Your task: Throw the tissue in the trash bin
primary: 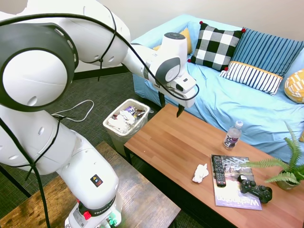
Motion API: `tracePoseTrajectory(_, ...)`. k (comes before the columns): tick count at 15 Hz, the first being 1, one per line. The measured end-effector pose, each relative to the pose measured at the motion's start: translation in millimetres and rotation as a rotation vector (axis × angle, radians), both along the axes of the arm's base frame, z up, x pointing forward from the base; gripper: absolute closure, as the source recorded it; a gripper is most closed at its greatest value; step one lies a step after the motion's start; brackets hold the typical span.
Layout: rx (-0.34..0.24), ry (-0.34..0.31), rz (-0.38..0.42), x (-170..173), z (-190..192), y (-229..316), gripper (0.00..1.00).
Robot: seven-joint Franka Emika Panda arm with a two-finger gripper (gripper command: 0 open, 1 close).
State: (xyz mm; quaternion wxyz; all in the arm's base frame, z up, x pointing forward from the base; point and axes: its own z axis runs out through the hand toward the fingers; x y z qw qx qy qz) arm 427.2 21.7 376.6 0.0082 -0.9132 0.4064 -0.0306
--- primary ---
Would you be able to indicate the crumpled white paper trash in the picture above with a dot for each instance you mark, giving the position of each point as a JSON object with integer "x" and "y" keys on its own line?
{"x": 121, "y": 120}

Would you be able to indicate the white plastic trash bin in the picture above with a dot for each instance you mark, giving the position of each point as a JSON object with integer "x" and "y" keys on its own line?
{"x": 140, "y": 124}

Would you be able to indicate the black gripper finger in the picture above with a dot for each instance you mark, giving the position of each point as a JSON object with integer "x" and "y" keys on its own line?
{"x": 179, "y": 111}
{"x": 162, "y": 99}

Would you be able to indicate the mustard yellow pillow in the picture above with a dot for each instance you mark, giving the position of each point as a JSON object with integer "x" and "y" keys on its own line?
{"x": 302, "y": 137}
{"x": 188, "y": 40}

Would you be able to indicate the black TV remote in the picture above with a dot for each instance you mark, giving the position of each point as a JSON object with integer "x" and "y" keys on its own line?
{"x": 219, "y": 171}

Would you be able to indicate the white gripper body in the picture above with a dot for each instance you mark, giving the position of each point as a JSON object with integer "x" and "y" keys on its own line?
{"x": 187, "y": 101}

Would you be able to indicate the white tissue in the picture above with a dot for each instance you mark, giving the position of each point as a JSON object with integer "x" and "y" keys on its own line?
{"x": 200, "y": 173}

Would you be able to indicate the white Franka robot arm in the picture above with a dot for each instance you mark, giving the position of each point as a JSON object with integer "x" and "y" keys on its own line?
{"x": 83, "y": 166}

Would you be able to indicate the green fern in pot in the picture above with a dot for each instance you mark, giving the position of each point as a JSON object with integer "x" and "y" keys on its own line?
{"x": 287, "y": 184}

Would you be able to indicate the black game controller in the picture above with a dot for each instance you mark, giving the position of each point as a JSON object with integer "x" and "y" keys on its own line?
{"x": 254, "y": 188}

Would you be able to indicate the black white checkered pillow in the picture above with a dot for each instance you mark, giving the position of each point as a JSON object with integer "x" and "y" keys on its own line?
{"x": 213, "y": 47}

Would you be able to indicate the Washington magazine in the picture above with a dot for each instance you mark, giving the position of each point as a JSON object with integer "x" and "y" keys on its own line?
{"x": 235, "y": 196}

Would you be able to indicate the light blue covered sofa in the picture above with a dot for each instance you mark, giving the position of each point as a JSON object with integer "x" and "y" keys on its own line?
{"x": 225, "y": 99}

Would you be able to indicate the yellow white patterned bolster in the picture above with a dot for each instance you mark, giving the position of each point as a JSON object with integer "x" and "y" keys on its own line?
{"x": 295, "y": 88}

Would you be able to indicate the white navy striped pillow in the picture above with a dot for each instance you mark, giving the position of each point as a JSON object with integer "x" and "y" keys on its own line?
{"x": 251, "y": 77}

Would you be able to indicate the purple snack wrapper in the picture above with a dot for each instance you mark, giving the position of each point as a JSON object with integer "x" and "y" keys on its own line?
{"x": 130, "y": 110}

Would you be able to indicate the wooden coffee table black frame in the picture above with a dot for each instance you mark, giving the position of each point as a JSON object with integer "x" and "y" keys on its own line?
{"x": 171, "y": 147}

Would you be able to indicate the rustic dark wood table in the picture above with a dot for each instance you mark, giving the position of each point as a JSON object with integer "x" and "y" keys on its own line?
{"x": 142, "y": 194}

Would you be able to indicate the blue striped pillow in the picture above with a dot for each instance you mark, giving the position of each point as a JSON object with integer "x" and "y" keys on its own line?
{"x": 266, "y": 52}

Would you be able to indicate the brown candy wrapper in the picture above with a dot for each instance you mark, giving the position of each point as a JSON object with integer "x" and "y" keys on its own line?
{"x": 139, "y": 113}

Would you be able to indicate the clear plastic drink bottle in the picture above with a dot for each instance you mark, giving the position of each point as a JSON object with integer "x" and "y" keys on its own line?
{"x": 231, "y": 139}

